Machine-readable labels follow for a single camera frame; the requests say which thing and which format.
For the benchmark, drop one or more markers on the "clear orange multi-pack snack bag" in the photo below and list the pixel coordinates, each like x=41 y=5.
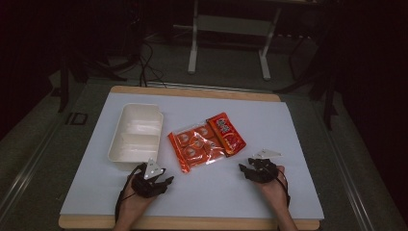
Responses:
x=192 y=150

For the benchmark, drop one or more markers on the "orange snack packet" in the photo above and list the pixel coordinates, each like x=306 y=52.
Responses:
x=226 y=134

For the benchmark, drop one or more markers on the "dark metal stand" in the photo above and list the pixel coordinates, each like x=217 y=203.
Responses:
x=328 y=96
x=64 y=89

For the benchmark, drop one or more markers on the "white metal table frame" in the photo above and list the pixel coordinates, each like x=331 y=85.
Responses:
x=231 y=25

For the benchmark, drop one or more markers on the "person's left hand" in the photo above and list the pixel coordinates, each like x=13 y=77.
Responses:
x=136 y=203

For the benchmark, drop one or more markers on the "white two-compartment tray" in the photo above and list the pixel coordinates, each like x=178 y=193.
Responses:
x=136 y=134

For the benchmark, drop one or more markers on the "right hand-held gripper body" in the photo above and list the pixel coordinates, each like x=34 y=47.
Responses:
x=264 y=170

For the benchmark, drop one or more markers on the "white table sheet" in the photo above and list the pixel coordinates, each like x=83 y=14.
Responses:
x=240 y=192

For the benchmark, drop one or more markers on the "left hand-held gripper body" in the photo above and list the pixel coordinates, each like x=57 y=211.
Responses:
x=145 y=186

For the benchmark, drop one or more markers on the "person's right hand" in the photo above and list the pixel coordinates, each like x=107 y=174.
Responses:
x=274 y=191

